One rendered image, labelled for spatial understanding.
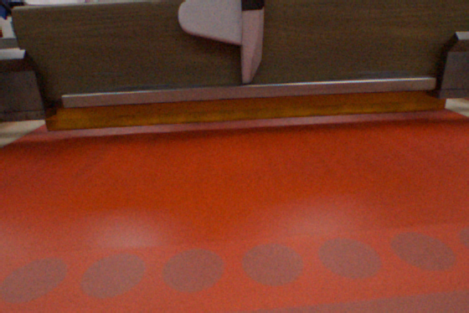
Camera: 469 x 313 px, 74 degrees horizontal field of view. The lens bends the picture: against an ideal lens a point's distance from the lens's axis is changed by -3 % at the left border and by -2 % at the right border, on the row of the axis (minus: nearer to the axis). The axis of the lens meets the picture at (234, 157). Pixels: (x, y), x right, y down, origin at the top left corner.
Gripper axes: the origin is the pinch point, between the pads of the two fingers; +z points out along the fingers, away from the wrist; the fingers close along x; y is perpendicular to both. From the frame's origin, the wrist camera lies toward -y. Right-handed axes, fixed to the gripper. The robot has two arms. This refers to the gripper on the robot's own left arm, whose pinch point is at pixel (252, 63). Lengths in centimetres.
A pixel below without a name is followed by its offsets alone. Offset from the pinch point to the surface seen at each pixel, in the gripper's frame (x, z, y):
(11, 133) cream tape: -1.8, 5.0, 22.7
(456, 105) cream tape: -3.1, 5.7, -21.6
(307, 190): 12.7, 5.4, -1.3
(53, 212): 13.3, 5.2, 11.7
